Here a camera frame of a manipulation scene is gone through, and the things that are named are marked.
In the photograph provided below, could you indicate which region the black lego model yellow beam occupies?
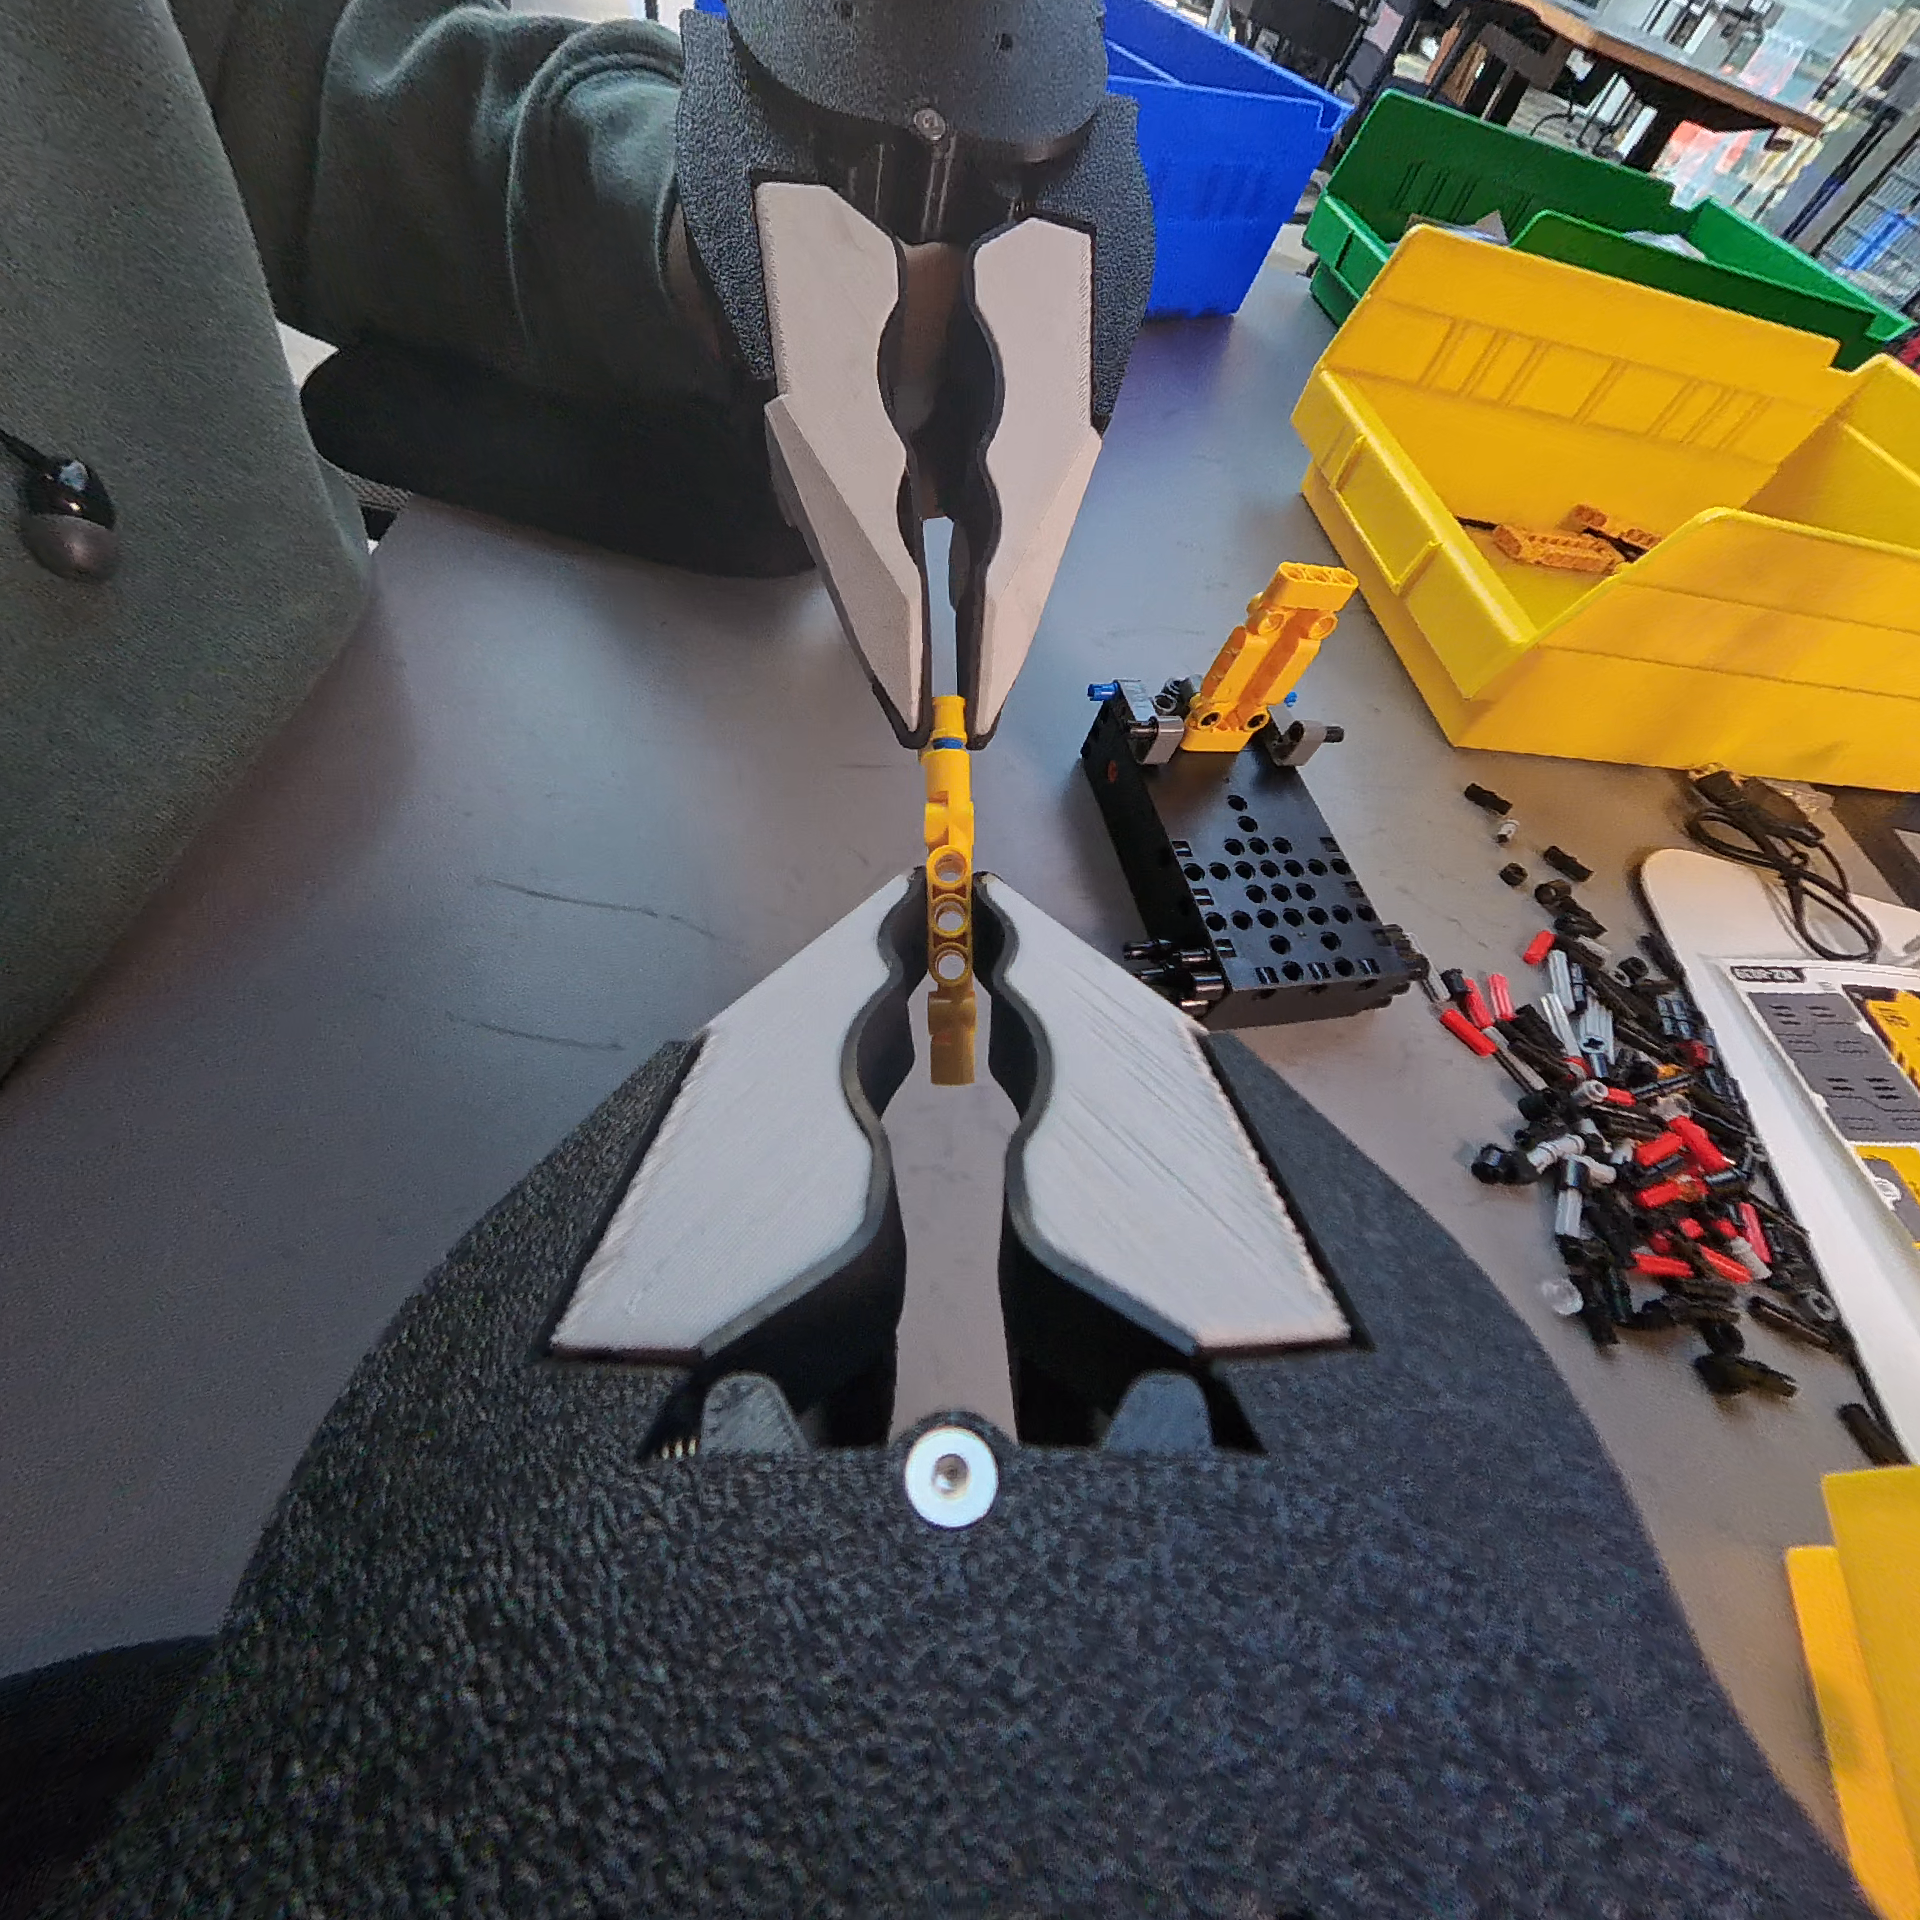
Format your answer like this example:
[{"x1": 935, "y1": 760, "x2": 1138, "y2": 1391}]
[{"x1": 1079, "y1": 561, "x2": 1428, "y2": 1041}]

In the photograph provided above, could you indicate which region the black earphone with cable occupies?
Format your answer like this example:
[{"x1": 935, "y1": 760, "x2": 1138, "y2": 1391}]
[{"x1": 0, "y1": 429, "x2": 126, "y2": 585}]

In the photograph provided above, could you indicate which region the blue storage bin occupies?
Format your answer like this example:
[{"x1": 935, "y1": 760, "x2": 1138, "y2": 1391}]
[{"x1": 1092, "y1": 0, "x2": 1352, "y2": 322}]

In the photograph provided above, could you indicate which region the black mesh chair armrest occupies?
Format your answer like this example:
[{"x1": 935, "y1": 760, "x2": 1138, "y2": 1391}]
[{"x1": 297, "y1": 330, "x2": 817, "y2": 576}]

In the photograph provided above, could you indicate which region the sticker sheet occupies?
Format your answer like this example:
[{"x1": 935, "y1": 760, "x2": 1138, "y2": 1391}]
[{"x1": 1712, "y1": 952, "x2": 1920, "y2": 1245}]

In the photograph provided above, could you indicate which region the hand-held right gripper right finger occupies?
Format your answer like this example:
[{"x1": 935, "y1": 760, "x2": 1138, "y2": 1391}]
[{"x1": 970, "y1": 870, "x2": 1352, "y2": 1360}]

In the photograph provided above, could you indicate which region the yellow storage bin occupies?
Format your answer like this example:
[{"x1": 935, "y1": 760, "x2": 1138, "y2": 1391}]
[
  {"x1": 1293, "y1": 227, "x2": 1920, "y2": 796},
  {"x1": 1782, "y1": 1461, "x2": 1920, "y2": 1920}
]

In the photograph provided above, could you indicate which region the black cable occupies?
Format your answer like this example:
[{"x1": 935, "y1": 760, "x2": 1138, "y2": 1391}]
[{"x1": 1676, "y1": 763, "x2": 1883, "y2": 969}]

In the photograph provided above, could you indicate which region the yellow lego panel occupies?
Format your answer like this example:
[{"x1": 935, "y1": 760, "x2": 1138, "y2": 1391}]
[{"x1": 921, "y1": 849, "x2": 990, "y2": 1090}]

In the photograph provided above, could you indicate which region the pile of loose lego pieces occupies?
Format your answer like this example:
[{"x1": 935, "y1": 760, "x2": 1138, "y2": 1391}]
[{"x1": 1431, "y1": 775, "x2": 1905, "y2": 1474}]

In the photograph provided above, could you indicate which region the green storage bin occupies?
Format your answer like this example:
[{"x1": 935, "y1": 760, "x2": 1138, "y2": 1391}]
[{"x1": 1302, "y1": 91, "x2": 1914, "y2": 367}]

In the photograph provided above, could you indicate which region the white stand base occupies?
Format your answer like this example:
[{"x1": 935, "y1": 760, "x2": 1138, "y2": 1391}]
[{"x1": 1635, "y1": 849, "x2": 1920, "y2": 1377}]

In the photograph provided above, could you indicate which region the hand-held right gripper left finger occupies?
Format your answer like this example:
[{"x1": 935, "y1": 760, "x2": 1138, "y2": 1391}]
[{"x1": 557, "y1": 870, "x2": 939, "y2": 1365}]

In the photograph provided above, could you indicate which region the heap of yellow lego parts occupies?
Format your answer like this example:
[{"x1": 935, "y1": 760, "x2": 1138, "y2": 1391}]
[{"x1": 1468, "y1": 513, "x2": 1656, "y2": 582}]

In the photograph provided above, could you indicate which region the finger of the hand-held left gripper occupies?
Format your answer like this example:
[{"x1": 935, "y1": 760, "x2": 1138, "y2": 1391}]
[
  {"x1": 752, "y1": 181, "x2": 935, "y2": 737},
  {"x1": 952, "y1": 214, "x2": 1108, "y2": 737}
]

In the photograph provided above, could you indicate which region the person's left forearm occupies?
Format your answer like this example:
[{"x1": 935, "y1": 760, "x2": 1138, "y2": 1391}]
[{"x1": 172, "y1": 0, "x2": 752, "y2": 409}]

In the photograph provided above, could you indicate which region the wooden office desk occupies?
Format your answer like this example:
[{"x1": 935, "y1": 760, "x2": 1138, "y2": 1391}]
[{"x1": 1431, "y1": 0, "x2": 1840, "y2": 140}]

